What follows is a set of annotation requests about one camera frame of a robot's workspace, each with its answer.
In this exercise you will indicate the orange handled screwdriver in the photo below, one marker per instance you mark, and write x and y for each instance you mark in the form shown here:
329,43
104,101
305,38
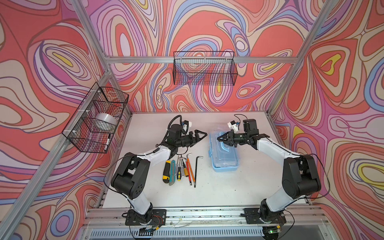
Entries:
185,169

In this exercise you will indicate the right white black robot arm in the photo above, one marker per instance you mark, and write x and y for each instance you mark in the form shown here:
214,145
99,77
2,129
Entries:
300,176

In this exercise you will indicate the black wire basket back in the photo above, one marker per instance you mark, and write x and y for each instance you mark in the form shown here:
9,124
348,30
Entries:
204,68

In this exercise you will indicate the black marker pen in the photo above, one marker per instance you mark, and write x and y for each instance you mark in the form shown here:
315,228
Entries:
107,142

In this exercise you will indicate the black yellow screwdriver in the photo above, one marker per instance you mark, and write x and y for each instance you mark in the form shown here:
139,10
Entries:
179,169

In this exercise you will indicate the black wire basket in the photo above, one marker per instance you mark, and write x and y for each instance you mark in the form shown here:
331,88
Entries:
88,134
204,68

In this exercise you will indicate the yellow black utility knife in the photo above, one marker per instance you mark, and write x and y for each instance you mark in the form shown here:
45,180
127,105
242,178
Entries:
166,172

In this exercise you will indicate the aluminium front rail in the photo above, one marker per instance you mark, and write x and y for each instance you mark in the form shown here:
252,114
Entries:
298,222

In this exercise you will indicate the teal utility knife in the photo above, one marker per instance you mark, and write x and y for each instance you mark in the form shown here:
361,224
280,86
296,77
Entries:
172,173

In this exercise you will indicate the black hex key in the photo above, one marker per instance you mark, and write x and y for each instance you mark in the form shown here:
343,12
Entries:
196,169

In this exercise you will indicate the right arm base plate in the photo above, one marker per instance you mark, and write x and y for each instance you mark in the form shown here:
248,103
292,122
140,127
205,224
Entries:
257,216

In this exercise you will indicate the silver tape roll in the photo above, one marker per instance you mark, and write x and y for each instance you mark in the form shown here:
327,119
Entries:
106,118

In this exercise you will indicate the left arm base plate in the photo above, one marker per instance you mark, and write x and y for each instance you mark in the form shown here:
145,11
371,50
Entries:
155,218

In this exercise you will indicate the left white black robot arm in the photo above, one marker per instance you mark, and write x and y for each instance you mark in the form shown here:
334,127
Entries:
130,177

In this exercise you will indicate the black wire basket left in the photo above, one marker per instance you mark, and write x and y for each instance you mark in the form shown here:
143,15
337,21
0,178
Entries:
88,134

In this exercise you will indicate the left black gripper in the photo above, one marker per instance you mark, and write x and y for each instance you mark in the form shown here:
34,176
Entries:
196,137

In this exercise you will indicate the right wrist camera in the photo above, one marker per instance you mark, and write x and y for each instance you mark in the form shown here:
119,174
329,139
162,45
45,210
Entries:
234,126

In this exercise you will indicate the blue plastic tool box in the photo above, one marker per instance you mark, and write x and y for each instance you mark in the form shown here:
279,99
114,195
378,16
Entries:
223,157

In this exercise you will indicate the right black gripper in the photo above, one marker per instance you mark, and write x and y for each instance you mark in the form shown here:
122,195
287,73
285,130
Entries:
227,141

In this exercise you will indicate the clear handled tester screwdriver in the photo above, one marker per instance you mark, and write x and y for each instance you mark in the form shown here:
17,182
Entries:
182,173

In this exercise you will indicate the orange handled hex key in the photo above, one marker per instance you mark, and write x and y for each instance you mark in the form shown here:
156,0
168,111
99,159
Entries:
191,171

